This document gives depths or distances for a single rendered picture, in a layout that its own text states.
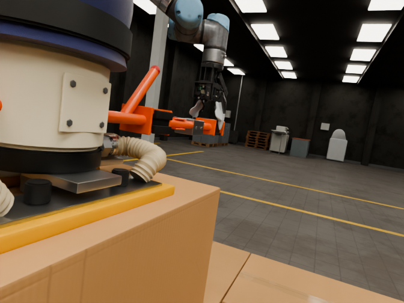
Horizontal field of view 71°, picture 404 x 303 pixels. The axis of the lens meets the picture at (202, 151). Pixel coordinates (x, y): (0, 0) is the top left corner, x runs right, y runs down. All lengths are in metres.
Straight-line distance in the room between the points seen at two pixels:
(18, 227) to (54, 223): 0.03
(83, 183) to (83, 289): 0.12
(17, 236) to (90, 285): 0.09
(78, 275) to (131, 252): 0.09
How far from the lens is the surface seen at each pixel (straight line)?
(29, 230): 0.33
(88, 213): 0.38
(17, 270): 0.30
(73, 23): 0.39
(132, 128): 0.64
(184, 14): 0.81
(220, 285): 1.06
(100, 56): 0.41
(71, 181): 0.39
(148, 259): 0.44
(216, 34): 0.95
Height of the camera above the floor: 1.09
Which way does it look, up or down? 6 degrees down
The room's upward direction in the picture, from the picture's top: 8 degrees clockwise
